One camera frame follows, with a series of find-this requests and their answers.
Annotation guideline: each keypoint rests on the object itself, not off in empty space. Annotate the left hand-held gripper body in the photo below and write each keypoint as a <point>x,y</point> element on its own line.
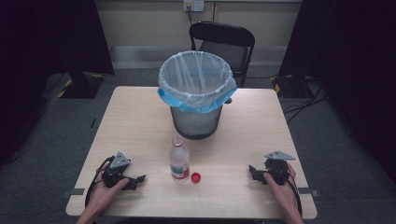
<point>112,174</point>

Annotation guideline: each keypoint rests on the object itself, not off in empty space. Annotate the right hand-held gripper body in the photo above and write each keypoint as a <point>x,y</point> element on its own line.
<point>278,169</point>

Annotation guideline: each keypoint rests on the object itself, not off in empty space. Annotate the clear plastic bottle red label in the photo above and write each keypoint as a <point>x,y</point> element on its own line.
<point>179,161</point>

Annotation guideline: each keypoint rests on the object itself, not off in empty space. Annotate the red bottle cap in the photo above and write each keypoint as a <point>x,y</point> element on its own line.
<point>195,177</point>

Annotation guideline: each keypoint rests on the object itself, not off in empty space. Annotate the black mesh trash bin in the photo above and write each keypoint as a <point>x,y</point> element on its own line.
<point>196,124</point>

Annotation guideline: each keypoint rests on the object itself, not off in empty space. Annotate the white and blue bin bag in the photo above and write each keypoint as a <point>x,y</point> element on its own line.
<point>196,77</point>

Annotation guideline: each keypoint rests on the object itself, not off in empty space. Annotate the person's left hand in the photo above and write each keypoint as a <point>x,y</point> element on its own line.
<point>104,196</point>

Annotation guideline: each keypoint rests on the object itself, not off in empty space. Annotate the person's right hand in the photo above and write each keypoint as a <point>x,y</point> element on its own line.
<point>286,196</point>

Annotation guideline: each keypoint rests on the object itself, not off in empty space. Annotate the grey tape strip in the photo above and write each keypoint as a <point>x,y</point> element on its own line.
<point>74,192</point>
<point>308,191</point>

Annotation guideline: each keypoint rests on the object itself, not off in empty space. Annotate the short black floor tape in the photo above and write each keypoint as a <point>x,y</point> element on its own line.
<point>93,123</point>

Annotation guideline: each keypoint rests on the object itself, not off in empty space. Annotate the black stand base striped tape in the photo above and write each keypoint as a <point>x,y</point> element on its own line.
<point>289,87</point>
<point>81,85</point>

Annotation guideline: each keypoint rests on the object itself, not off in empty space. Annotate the dark curtain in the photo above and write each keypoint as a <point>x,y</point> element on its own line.
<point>46,46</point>
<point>351,62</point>

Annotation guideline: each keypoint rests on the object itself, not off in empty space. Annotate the black folding chair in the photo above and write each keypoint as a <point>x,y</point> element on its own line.
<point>222,34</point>

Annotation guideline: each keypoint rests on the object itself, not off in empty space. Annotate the white wall outlet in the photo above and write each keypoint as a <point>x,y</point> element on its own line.
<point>193,4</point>

